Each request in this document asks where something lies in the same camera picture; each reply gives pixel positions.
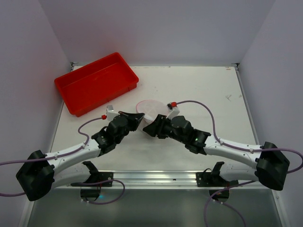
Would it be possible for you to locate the white mesh laundry bag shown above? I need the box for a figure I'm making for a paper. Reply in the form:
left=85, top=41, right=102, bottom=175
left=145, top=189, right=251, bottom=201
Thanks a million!
left=136, top=100, right=169, bottom=131

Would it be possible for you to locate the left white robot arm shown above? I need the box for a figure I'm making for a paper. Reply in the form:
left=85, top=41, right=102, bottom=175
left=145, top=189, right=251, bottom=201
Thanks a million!
left=16, top=112, right=144, bottom=201

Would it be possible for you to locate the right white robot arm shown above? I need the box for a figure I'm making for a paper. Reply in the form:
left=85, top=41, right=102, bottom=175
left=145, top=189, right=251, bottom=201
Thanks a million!
left=143, top=114, right=290, bottom=191

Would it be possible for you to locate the red plastic tray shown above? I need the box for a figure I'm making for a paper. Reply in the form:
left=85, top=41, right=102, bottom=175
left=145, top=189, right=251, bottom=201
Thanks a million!
left=54, top=52, right=139, bottom=117

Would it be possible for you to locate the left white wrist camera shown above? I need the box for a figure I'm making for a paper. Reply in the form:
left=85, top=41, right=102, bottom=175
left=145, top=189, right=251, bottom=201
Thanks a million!
left=106, top=105, right=119, bottom=121

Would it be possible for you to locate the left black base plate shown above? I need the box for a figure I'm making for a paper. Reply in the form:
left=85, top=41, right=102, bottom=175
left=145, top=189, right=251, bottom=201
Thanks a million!
left=97, top=172, right=114, bottom=188

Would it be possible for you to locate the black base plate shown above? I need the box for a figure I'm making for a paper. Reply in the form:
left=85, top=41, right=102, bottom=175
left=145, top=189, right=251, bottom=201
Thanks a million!
left=97, top=172, right=114, bottom=188
left=196, top=171, right=239, bottom=187

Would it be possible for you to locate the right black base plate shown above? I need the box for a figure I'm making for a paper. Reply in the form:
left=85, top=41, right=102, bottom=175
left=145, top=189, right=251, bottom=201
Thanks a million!
left=196, top=171, right=239, bottom=187

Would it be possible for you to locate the aluminium front rail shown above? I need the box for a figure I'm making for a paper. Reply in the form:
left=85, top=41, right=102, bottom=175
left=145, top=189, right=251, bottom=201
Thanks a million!
left=29, top=168, right=280, bottom=190

